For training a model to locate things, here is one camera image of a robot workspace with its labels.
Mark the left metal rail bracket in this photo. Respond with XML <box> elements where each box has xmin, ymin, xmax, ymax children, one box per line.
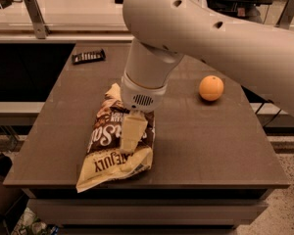
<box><xmin>24</xmin><ymin>0</ymin><xmax>49</xmax><ymax>39</ymax></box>

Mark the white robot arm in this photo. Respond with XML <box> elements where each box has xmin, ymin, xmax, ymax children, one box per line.
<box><xmin>121</xmin><ymin>0</ymin><xmax>294</xmax><ymax>117</ymax></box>

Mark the metal rail bracket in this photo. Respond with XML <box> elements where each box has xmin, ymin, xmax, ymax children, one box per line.
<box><xmin>24</xmin><ymin>0</ymin><xmax>49</xmax><ymax>39</ymax></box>
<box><xmin>275</xmin><ymin>0</ymin><xmax>294</xmax><ymax>29</ymax></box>

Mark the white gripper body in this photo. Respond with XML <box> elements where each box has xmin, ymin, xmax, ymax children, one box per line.
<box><xmin>121</xmin><ymin>71</ymin><xmax>168</xmax><ymax>113</ymax></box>

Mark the orange fruit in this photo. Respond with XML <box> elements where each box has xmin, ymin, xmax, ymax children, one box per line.
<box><xmin>199</xmin><ymin>75</ymin><xmax>224</xmax><ymax>102</ymax></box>

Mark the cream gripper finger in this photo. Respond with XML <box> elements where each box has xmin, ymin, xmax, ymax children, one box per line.
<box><xmin>121</xmin><ymin>111</ymin><xmax>147</xmax><ymax>154</ymax></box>

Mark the right metal rail bracket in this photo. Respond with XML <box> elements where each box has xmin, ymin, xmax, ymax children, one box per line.
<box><xmin>275</xmin><ymin>0</ymin><xmax>294</xmax><ymax>29</ymax></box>

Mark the brown chip bag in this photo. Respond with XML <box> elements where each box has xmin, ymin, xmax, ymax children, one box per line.
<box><xmin>76</xmin><ymin>83</ymin><xmax>155</xmax><ymax>193</ymax></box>

